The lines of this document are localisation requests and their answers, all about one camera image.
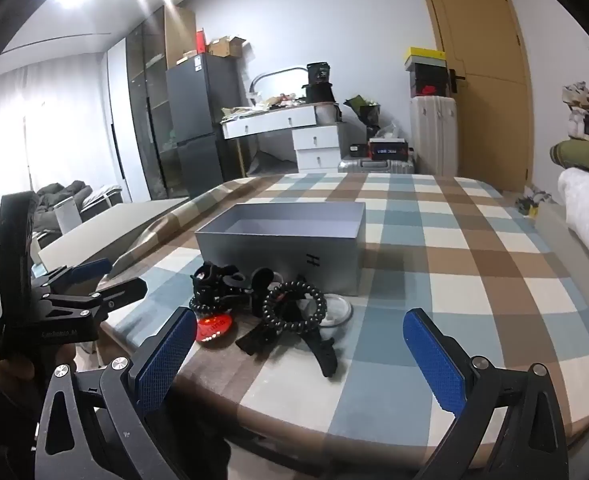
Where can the red oval badge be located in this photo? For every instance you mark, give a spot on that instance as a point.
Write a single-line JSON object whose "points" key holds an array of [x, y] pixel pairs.
{"points": [[214, 332]]}

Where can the tall cardboard box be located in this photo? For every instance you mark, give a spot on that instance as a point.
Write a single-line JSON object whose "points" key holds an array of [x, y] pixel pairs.
{"points": [[179, 35]]}

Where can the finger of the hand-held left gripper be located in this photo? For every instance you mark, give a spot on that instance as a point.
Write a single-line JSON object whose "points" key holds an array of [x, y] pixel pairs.
{"points": [[122, 292], [90, 268]]}

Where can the open cardboard box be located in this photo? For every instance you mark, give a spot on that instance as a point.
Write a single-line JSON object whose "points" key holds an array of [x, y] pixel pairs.
{"points": [[224, 47]]}

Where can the black claw hair clip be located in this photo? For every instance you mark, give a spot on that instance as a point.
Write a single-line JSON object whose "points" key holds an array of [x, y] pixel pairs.
{"points": [[214, 275]]}

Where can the red box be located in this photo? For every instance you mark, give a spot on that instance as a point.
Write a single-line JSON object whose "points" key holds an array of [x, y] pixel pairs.
{"points": [[202, 41]]}

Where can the silver suitcase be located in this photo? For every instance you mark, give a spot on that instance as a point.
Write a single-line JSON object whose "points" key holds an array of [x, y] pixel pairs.
{"points": [[374, 166]]}

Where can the grey cardboard box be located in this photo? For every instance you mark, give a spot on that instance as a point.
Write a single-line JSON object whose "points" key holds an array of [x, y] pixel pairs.
{"points": [[274, 260]]}

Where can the wooden door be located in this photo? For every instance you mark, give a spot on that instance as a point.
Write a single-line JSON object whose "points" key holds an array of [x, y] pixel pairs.
{"points": [[489, 85]]}

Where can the yellow shoe box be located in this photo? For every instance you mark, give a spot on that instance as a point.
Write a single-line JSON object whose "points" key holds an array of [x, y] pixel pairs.
{"points": [[424, 56]]}

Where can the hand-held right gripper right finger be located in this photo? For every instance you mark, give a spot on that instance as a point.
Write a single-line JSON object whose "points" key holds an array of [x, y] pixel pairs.
{"points": [[434, 360]]}

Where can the dark wrapped bouquet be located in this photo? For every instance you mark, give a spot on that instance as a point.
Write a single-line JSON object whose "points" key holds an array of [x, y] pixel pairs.
{"points": [[364, 110]]}

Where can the white air purifier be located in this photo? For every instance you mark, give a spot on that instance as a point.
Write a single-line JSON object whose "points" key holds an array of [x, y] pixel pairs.
{"points": [[69, 215]]}

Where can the dark glass wardrobe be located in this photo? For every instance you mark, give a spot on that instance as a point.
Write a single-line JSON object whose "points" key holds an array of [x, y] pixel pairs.
{"points": [[149, 110]]}

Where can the white cylindrical container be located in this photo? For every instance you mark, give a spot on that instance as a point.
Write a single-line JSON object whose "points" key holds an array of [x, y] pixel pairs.
{"points": [[328, 112]]}

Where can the white wardrobe panel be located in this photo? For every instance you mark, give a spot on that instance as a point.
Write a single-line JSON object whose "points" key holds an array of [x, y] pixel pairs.
{"points": [[117, 110]]}

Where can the dark grey refrigerator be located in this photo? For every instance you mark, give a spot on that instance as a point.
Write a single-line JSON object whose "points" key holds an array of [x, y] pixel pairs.
{"points": [[199, 110]]}

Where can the pile of dark clothes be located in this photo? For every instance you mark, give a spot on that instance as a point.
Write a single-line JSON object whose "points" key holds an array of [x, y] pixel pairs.
{"points": [[49, 195]]}

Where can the checked blanket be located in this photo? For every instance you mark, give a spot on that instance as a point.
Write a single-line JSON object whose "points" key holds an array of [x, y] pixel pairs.
{"points": [[449, 270]]}

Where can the black shoe box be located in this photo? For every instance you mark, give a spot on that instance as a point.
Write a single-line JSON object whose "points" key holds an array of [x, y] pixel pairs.
{"points": [[429, 80]]}

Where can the small black box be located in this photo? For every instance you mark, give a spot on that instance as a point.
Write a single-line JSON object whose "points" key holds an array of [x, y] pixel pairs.
{"points": [[358, 150]]}

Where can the white suitcase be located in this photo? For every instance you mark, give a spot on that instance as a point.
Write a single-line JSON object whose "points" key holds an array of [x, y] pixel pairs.
{"points": [[434, 135]]}

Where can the black cylindrical container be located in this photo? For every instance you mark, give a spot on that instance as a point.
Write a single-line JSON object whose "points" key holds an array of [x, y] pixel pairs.
{"points": [[319, 82]]}

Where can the white drawer unit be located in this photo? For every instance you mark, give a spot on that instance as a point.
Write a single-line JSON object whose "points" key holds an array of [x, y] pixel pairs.
{"points": [[319, 147]]}

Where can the person's left hand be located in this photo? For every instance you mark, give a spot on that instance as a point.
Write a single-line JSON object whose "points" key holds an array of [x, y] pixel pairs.
{"points": [[19, 370]]}

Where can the arched mirror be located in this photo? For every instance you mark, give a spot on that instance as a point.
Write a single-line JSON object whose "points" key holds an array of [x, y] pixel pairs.
{"points": [[274, 74]]}

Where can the grey table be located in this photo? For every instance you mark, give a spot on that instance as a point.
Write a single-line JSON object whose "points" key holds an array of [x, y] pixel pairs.
{"points": [[104, 230]]}

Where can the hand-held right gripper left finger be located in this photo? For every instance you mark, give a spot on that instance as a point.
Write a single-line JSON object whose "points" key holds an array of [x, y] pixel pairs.
{"points": [[167, 360]]}

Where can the white round pin badge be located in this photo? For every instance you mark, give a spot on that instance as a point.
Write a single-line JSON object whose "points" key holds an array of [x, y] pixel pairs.
{"points": [[338, 312]]}

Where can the white desk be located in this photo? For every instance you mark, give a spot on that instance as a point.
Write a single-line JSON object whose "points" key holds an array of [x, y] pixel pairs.
{"points": [[269, 122]]}

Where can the white curtain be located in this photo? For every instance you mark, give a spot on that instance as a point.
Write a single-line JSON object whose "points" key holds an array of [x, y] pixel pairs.
{"points": [[49, 135]]}

